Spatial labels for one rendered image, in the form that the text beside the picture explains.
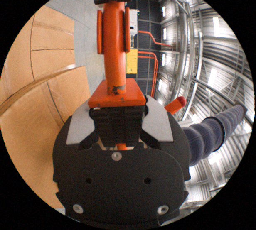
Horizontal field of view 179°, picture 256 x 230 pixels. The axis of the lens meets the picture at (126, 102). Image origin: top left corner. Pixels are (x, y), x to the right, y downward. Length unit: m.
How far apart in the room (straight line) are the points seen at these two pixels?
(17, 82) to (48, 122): 0.43
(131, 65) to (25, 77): 7.26
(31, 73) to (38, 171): 0.54
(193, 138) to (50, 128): 0.41
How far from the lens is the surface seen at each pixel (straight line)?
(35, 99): 0.16
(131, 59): 7.37
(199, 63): 2.57
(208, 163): 2.87
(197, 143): 0.35
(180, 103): 0.16
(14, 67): 0.58
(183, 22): 6.40
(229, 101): 1.94
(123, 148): 0.17
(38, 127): 0.16
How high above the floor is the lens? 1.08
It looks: 3 degrees up
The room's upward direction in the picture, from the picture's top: 87 degrees clockwise
